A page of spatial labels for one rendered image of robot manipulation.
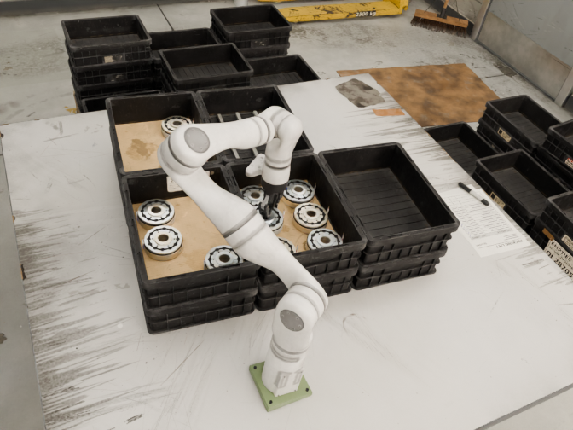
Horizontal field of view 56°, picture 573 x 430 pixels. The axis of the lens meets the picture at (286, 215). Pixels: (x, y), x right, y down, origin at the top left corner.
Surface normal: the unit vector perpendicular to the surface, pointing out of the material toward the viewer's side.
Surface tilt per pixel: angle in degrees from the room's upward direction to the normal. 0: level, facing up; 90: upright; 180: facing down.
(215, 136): 38
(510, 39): 90
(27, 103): 0
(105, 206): 0
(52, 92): 0
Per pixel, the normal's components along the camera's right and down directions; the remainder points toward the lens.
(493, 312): 0.12, -0.71
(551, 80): -0.90, 0.22
